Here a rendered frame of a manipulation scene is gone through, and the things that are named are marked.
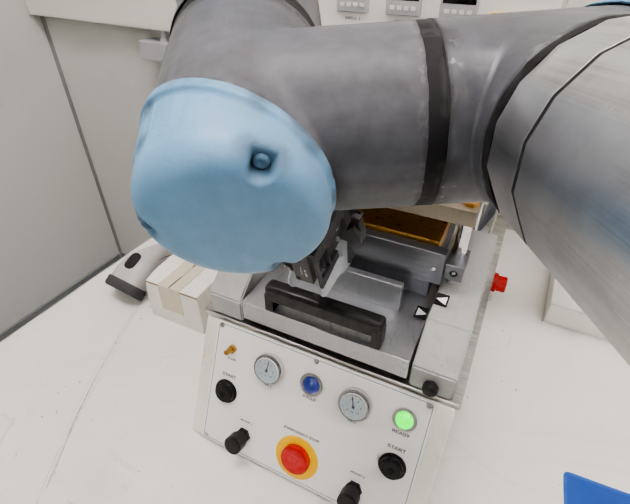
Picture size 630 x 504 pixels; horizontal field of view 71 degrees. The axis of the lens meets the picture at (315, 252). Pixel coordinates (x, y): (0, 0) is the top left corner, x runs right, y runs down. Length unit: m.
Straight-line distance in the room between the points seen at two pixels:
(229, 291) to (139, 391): 0.28
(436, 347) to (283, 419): 0.23
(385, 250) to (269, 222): 0.39
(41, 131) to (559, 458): 1.81
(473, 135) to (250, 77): 0.08
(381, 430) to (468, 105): 0.46
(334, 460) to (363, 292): 0.22
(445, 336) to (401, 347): 0.05
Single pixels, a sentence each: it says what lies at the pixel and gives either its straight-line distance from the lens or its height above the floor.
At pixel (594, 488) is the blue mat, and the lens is 0.77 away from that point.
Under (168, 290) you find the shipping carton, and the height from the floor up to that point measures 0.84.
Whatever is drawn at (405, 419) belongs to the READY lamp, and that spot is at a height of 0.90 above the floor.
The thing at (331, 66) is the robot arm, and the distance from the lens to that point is 0.17.
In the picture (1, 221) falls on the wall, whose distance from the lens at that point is 1.93.
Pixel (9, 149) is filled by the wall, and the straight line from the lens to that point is 1.89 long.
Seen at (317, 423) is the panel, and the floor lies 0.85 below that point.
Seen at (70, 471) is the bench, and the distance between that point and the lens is 0.76.
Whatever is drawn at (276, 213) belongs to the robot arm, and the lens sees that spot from 0.15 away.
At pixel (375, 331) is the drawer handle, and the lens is 0.49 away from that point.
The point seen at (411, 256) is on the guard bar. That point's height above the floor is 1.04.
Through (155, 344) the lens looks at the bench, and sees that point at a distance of 0.86.
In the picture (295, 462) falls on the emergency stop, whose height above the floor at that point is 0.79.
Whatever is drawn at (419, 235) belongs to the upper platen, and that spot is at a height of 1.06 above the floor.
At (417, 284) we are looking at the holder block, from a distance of 0.58.
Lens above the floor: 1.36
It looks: 37 degrees down
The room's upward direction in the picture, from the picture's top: straight up
